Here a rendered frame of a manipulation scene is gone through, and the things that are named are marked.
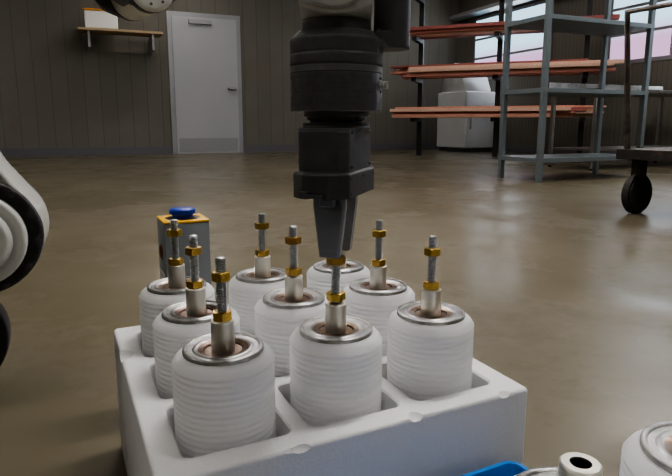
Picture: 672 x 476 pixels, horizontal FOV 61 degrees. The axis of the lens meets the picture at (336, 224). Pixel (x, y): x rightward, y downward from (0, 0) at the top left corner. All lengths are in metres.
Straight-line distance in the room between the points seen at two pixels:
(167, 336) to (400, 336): 0.25
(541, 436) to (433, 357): 0.37
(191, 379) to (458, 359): 0.28
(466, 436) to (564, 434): 0.36
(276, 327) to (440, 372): 0.19
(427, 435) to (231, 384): 0.21
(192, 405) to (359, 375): 0.16
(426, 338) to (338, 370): 0.11
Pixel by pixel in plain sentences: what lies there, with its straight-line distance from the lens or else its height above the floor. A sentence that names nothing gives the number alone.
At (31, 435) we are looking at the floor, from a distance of 1.02.
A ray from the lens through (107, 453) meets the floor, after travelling 0.93.
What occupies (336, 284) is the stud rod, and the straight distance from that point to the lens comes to 0.58.
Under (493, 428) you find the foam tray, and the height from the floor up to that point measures 0.14.
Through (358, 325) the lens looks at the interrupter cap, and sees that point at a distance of 0.61.
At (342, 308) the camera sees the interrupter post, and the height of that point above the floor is 0.28.
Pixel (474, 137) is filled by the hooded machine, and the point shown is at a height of 0.24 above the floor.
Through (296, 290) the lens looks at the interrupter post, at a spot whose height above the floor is 0.27.
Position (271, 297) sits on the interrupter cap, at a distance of 0.70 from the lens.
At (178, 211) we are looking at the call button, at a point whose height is 0.33.
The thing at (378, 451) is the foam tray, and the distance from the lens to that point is 0.58.
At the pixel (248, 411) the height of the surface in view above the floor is 0.21.
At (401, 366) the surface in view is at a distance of 0.64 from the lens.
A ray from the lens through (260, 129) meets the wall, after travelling 9.81.
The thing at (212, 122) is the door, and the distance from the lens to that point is 9.57.
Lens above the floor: 0.46
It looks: 10 degrees down
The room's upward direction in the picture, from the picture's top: straight up
